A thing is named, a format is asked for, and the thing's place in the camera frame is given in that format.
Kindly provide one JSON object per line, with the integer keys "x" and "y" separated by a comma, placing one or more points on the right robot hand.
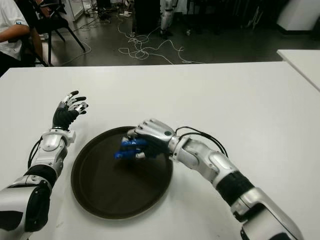
{"x": 156, "y": 135}

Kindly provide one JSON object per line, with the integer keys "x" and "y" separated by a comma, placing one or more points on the white curved machine housing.
{"x": 297, "y": 15}

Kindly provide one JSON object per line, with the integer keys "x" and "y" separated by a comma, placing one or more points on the silver humanoid robot legs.
{"x": 166, "y": 17}

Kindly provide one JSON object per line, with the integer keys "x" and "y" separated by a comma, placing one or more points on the blue Oreo packet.
{"x": 130, "y": 143}

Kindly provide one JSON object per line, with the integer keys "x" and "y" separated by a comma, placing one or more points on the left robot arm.
{"x": 22, "y": 200}

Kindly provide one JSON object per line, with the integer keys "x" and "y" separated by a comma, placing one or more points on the black cabinet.
{"x": 147, "y": 17}

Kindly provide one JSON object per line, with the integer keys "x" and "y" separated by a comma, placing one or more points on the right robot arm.
{"x": 225, "y": 172}

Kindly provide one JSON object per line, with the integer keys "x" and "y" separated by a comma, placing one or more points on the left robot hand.
{"x": 62, "y": 117}

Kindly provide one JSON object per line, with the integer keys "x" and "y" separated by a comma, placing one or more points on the round dark brown tray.
{"x": 120, "y": 190}

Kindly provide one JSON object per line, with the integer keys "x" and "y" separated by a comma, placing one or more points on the white side table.
{"x": 305, "y": 65}

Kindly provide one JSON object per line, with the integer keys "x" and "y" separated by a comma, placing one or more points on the person in white shirt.
{"x": 10, "y": 32}

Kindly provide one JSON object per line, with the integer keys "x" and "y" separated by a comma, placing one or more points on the black chair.
{"x": 52, "y": 22}

